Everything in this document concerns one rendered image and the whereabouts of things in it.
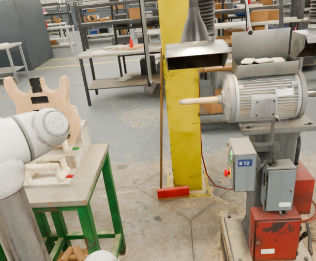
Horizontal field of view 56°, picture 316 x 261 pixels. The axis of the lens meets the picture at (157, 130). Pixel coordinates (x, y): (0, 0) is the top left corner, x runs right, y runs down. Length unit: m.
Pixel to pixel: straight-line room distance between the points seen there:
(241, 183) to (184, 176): 1.47
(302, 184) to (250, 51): 0.77
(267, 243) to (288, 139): 0.61
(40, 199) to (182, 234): 1.33
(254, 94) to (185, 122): 1.17
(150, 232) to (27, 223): 1.79
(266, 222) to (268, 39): 0.96
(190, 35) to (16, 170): 0.90
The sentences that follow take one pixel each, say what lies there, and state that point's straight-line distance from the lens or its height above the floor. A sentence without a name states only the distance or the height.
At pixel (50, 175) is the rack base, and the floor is 0.94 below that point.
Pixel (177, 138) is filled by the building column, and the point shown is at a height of 0.60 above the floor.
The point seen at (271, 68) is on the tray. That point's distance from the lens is 1.53.
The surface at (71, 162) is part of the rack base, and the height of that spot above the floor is 0.98.
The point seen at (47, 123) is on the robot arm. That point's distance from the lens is 0.80.
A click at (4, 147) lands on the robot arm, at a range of 0.80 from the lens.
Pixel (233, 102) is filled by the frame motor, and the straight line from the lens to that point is 1.48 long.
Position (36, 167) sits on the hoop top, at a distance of 1.65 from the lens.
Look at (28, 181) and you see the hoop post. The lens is 1.72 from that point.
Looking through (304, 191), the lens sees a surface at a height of 0.71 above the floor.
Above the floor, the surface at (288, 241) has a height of 0.47.
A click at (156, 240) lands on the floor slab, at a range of 2.54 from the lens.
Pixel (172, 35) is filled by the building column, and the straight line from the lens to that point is 2.39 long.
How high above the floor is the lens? 1.80
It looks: 25 degrees down
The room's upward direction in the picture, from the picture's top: 6 degrees counter-clockwise
